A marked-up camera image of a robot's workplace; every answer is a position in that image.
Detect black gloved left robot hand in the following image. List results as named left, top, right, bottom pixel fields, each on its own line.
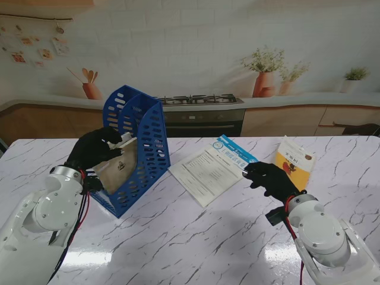
left=64, top=126, right=124, bottom=173

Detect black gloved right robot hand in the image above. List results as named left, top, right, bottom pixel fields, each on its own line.
left=242, top=161, right=306, bottom=205

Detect yellow cover book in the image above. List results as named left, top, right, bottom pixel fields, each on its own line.
left=274, top=135, right=317, bottom=194

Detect tan cover book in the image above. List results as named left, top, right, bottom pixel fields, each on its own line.
left=92, top=137, right=139, bottom=195

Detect blue and white novel book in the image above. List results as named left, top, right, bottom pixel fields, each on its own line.
left=107, top=132, right=133, bottom=149

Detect white workbook with blue header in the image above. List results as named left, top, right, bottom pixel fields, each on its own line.
left=167, top=134, right=259, bottom=208

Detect blue perforated plastic file holder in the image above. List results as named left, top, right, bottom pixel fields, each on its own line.
left=85, top=84, right=172, bottom=220

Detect printed kitchen scene backdrop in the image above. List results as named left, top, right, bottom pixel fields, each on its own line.
left=0, top=0, right=380, bottom=140

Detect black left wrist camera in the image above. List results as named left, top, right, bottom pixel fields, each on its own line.
left=84, top=175, right=104, bottom=192

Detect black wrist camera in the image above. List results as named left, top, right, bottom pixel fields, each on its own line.
left=265, top=207, right=287, bottom=227
left=84, top=175, right=104, bottom=192

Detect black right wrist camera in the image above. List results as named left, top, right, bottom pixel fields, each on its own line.
left=265, top=207, right=287, bottom=227

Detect red black right arm cables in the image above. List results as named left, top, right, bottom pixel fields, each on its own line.
left=284, top=195, right=305, bottom=285

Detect red black arm cables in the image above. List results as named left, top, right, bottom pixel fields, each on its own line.
left=46, top=169, right=90, bottom=284
left=284, top=195, right=305, bottom=285

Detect red black left arm cables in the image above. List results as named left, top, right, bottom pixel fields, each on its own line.
left=46, top=169, right=90, bottom=284

